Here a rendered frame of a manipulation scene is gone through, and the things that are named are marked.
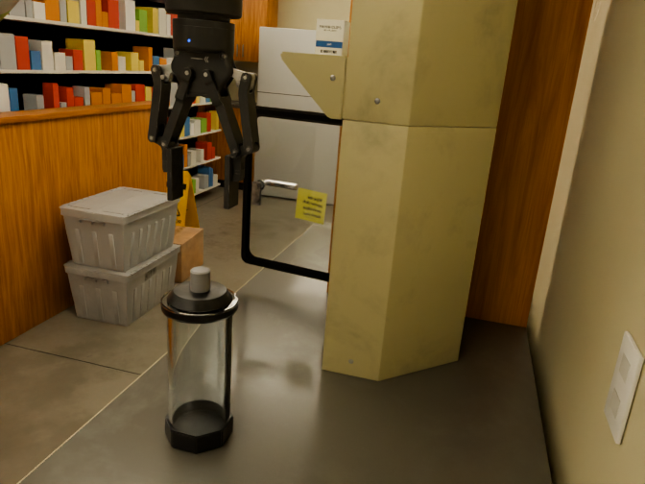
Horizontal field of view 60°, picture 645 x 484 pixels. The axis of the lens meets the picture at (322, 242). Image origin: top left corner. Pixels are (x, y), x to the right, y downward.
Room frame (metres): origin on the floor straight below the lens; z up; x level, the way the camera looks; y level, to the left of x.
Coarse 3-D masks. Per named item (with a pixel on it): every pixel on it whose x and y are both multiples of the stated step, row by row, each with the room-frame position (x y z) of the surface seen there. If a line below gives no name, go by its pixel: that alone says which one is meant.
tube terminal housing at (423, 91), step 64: (384, 0) 0.93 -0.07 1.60; (448, 0) 0.94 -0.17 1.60; (512, 0) 1.01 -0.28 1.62; (384, 64) 0.93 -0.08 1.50; (448, 64) 0.95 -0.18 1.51; (384, 128) 0.93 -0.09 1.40; (448, 128) 0.96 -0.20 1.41; (384, 192) 0.92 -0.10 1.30; (448, 192) 0.97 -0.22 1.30; (384, 256) 0.92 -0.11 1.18; (448, 256) 0.98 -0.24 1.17; (384, 320) 0.92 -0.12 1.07; (448, 320) 1.00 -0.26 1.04
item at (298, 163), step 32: (288, 128) 1.32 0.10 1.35; (320, 128) 1.29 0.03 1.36; (256, 160) 1.35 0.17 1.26; (288, 160) 1.31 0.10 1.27; (320, 160) 1.28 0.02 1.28; (288, 192) 1.31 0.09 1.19; (320, 192) 1.28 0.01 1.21; (256, 224) 1.34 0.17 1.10; (288, 224) 1.31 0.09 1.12; (320, 224) 1.28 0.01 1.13; (256, 256) 1.34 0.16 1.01; (288, 256) 1.31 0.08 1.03; (320, 256) 1.28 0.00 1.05
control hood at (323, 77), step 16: (288, 64) 0.97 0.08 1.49; (304, 64) 0.96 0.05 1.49; (320, 64) 0.95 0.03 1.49; (336, 64) 0.95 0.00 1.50; (304, 80) 0.96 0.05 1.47; (320, 80) 0.95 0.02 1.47; (336, 80) 0.95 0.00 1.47; (320, 96) 0.95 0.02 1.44; (336, 96) 0.95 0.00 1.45; (336, 112) 0.95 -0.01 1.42
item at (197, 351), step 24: (192, 312) 0.68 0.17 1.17; (216, 312) 0.69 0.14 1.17; (168, 336) 0.71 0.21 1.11; (192, 336) 0.68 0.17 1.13; (216, 336) 0.70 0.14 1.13; (168, 360) 0.71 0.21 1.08; (192, 360) 0.68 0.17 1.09; (216, 360) 0.70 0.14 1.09; (168, 384) 0.71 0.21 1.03; (192, 384) 0.68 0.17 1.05; (216, 384) 0.70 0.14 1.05; (168, 408) 0.71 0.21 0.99; (192, 408) 0.68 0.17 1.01; (216, 408) 0.70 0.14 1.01; (192, 432) 0.68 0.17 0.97
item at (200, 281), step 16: (192, 272) 0.72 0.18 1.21; (208, 272) 0.73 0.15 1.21; (176, 288) 0.73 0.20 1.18; (192, 288) 0.72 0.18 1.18; (208, 288) 0.73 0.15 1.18; (224, 288) 0.74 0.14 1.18; (176, 304) 0.69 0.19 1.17; (192, 304) 0.69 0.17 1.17; (208, 304) 0.69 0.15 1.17; (224, 304) 0.71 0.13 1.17
